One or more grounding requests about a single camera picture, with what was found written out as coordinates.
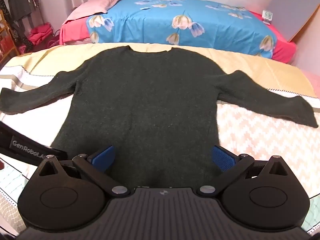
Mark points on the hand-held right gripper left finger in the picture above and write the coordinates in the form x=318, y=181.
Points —
x=104, y=157

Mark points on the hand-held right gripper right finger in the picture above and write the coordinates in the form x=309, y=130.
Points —
x=223, y=158

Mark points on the dark green sweater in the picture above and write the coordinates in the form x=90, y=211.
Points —
x=150, y=100

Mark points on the red clothes pile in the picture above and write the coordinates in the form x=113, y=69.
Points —
x=40, y=35

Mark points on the clothes rack with hanging clothes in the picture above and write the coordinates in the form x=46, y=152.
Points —
x=20, y=2

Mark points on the white patterned blanket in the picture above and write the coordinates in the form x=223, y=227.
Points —
x=262, y=135

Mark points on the wooden shelf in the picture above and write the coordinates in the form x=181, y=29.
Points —
x=6, y=40

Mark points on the blue floral quilt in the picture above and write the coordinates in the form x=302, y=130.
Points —
x=155, y=22

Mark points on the small white digital clock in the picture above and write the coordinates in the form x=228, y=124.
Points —
x=267, y=15

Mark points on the pink pillow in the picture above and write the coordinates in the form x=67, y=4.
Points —
x=92, y=5

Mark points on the grey board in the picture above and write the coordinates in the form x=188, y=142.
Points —
x=292, y=7

